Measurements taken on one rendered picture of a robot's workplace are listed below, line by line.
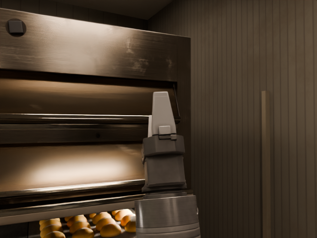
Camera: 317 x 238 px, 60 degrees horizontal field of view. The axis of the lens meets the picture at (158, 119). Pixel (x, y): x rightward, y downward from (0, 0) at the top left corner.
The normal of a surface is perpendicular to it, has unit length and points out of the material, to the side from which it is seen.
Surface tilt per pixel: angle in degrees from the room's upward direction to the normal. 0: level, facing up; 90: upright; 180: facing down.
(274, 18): 90
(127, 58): 90
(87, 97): 70
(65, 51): 90
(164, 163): 75
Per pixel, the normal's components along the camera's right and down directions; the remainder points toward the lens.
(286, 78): -0.88, -0.01
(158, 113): 0.09, -0.29
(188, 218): 0.65, -0.26
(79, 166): 0.39, -0.37
